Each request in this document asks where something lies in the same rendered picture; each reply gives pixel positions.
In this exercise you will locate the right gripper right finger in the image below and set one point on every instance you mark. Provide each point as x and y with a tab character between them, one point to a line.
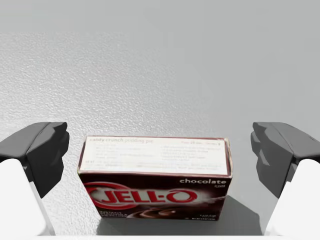
290	160

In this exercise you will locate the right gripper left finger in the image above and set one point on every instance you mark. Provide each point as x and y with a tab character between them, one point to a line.
30	160

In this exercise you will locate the dark brown and white carton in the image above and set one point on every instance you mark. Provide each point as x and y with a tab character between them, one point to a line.
155	178

